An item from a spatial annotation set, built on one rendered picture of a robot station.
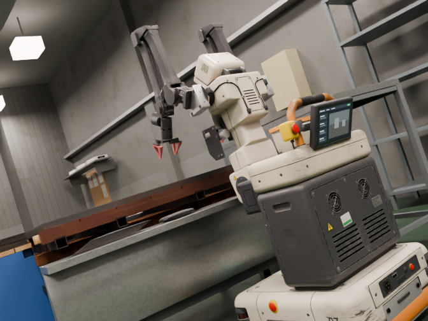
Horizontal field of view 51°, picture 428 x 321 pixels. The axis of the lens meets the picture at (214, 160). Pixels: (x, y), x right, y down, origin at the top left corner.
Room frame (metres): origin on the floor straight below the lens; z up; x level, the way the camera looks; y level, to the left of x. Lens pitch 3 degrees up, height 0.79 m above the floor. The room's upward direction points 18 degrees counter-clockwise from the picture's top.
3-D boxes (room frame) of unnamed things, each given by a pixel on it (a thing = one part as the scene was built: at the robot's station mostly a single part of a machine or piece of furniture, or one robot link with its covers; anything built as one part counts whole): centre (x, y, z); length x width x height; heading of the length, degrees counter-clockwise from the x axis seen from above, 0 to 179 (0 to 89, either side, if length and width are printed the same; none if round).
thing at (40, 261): (2.52, 0.22, 0.70); 1.66 x 0.08 x 0.05; 121
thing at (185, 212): (2.19, 0.25, 0.70); 0.20 x 0.10 x 0.03; 126
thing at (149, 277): (2.24, 0.29, 0.47); 1.30 x 0.04 x 0.35; 121
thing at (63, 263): (2.17, 0.24, 0.66); 1.30 x 0.20 x 0.03; 121
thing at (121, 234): (2.01, 0.56, 0.70); 0.39 x 0.12 x 0.04; 121
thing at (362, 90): (3.20, -0.67, 1.03); 1.30 x 0.60 x 0.04; 31
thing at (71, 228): (2.37, 0.13, 0.80); 1.62 x 0.04 x 0.06; 121
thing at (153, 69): (2.20, 0.15, 1.40); 0.11 x 0.06 x 0.43; 129
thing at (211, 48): (2.47, -0.19, 1.40); 0.11 x 0.06 x 0.43; 129
